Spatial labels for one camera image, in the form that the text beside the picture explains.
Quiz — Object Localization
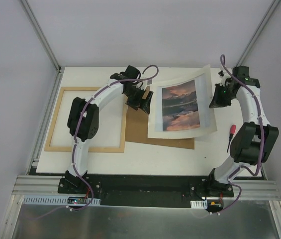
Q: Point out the aluminium corner post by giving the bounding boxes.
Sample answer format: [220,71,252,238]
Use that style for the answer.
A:
[235,0,281,66]
[19,0,62,72]

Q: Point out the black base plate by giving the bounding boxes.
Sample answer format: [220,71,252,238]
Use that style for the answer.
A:
[58,173,234,208]

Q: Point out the aluminium rail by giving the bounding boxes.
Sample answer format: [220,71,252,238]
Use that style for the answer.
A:
[12,174,64,196]

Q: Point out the red handled screwdriver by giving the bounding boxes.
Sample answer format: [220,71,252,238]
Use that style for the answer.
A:
[226,124,236,153]

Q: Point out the left aluminium corner post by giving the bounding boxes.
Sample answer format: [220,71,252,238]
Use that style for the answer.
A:
[19,0,62,72]

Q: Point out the white mat board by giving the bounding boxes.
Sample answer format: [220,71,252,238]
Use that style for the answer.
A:
[148,65,217,139]

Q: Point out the wooden picture frame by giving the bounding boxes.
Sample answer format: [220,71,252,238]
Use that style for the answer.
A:
[44,87,127,153]

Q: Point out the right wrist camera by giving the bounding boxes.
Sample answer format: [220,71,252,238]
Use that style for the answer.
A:
[218,70,230,86]

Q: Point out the sunset photo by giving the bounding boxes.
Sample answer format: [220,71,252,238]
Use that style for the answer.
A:
[162,79,200,131]

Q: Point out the white cable duct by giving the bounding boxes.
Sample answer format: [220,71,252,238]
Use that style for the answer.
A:
[23,195,100,207]
[190,200,208,210]

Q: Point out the right white cable duct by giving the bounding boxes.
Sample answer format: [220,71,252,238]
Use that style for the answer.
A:
[190,200,208,210]

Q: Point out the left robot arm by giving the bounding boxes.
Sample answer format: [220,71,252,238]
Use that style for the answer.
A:
[65,65,159,194]

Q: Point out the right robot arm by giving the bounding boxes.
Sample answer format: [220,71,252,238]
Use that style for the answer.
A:
[202,66,279,197]

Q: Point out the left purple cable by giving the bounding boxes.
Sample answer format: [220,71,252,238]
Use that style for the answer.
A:
[30,65,160,220]

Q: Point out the brown backing board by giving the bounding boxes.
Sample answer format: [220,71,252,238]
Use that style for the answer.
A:
[124,89,195,150]

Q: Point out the left white cable duct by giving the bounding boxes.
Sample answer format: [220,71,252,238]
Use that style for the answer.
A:
[23,195,100,207]

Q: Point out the right aluminium corner post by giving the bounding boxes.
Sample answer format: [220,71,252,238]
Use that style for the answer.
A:
[235,0,281,66]

